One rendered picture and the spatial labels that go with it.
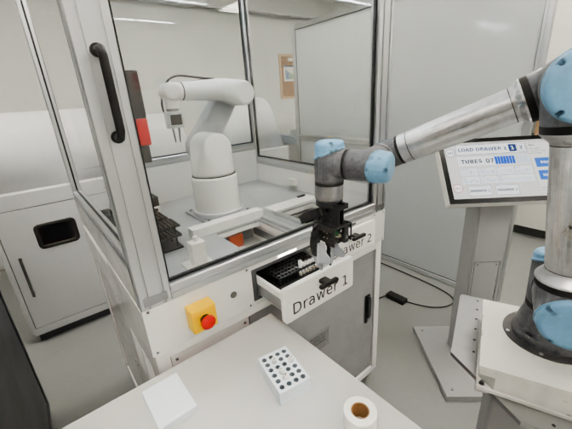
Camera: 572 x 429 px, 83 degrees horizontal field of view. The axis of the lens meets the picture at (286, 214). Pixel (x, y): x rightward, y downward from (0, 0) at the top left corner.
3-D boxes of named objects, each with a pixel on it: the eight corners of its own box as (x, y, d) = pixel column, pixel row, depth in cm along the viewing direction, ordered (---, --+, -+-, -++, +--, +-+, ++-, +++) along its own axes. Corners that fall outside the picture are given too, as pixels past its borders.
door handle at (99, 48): (131, 144, 65) (107, 38, 59) (117, 145, 64) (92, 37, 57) (125, 142, 69) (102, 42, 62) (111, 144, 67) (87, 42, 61)
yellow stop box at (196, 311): (220, 324, 90) (216, 303, 87) (196, 337, 86) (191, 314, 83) (211, 316, 94) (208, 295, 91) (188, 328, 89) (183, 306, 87)
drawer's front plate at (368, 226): (374, 243, 137) (375, 219, 133) (327, 267, 120) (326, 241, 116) (371, 242, 138) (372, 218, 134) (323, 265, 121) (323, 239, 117)
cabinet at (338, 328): (379, 374, 172) (386, 238, 144) (202, 536, 112) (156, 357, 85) (272, 299, 242) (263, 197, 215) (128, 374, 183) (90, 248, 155)
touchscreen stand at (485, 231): (544, 401, 152) (603, 195, 117) (446, 401, 155) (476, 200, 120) (487, 328, 199) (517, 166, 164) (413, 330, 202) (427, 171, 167)
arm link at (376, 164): (401, 145, 78) (357, 143, 83) (387, 153, 69) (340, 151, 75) (398, 177, 80) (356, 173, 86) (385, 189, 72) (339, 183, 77)
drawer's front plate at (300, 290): (352, 285, 108) (353, 255, 104) (286, 325, 91) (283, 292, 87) (348, 283, 109) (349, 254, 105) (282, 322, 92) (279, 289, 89)
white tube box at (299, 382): (311, 389, 77) (311, 377, 76) (280, 406, 74) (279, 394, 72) (286, 357, 88) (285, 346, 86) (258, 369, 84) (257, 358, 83)
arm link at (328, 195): (308, 184, 84) (329, 177, 89) (308, 200, 86) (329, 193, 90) (329, 189, 78) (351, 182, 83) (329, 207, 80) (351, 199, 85)
